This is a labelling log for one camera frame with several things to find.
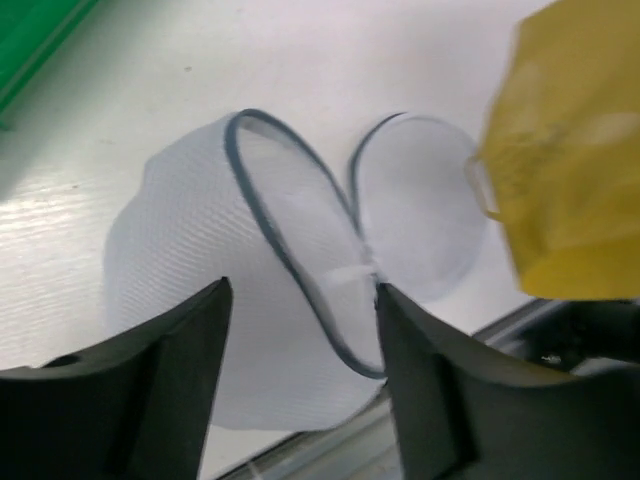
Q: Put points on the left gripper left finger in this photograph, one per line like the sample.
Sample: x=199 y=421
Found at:
x=135 y=406

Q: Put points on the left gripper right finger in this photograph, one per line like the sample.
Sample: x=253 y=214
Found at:
x=500 y=400

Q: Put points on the white mesh laundry bag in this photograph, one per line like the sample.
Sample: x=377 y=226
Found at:
x=246 y=198

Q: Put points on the yellow bra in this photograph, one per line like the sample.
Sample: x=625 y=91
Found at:
x=561 y=152

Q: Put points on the green plastic tray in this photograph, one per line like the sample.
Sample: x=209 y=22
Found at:
x=31 y=31

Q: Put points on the aluminium frame rail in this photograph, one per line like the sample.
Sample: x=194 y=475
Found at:
x=450 y=375

